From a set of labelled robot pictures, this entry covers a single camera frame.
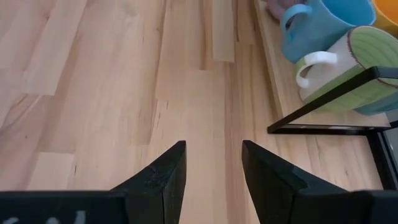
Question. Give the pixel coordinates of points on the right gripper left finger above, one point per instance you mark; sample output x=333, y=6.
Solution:
x=161, y=193

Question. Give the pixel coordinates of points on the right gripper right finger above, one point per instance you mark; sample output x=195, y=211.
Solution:
x=273, y=193

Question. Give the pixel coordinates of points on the light blue mug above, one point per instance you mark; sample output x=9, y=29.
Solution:
x=314, y=34

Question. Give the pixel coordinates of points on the yellow mug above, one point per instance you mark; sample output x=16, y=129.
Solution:
x=388, y=15

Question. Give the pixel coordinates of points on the wooden shelf black metal frame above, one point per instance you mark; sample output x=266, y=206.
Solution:
x=335, y=119

